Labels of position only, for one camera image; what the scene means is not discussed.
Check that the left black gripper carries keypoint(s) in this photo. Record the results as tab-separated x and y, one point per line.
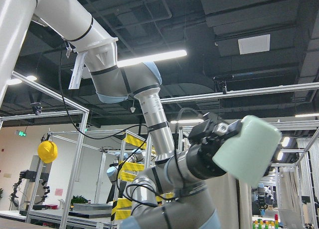
206	139

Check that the green plastic cup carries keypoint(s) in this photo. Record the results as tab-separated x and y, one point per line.
247	155

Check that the yellow hard hat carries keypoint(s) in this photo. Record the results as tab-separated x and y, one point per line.
47	151

